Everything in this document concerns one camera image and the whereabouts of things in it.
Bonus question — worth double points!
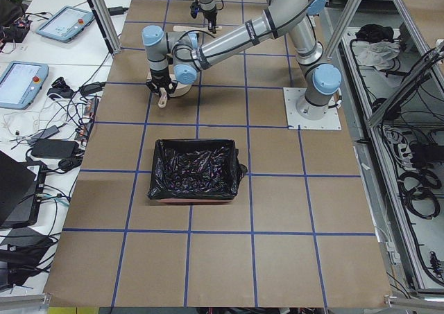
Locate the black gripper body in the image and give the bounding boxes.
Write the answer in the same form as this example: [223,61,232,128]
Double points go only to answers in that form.
[150,70,172,85]
[203,9,218,22]

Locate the beige dustpan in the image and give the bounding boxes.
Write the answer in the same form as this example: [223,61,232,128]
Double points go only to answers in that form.
[146,73,191,108]

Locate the bin with black bag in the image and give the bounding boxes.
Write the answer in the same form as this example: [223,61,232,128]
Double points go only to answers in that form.
[147,139,248,204]

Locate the upper teach pendant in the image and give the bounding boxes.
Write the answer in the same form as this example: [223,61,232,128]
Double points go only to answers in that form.
[36,6,94,43]

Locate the teach pendant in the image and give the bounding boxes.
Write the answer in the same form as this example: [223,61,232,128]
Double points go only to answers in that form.
[1,61,49,110]
[36,6,94,43]

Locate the black power adapter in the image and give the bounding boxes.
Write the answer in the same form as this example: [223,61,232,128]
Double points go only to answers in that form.
[31,139,79,159]

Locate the lower teach pendant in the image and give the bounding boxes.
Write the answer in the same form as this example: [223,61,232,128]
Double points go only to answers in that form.
[1,61,49,110]

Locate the black laptop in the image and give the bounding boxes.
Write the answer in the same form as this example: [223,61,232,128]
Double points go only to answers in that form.
[1,152,47,229]

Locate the white crumpled cloth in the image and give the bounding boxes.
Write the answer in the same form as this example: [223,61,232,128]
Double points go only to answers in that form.
[357,42,400,71]

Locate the aluminium frame post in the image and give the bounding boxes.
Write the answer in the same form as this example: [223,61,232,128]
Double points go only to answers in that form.
[87,0,121,55]

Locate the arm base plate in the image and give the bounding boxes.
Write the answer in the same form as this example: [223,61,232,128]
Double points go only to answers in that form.
[283,87,341,131]

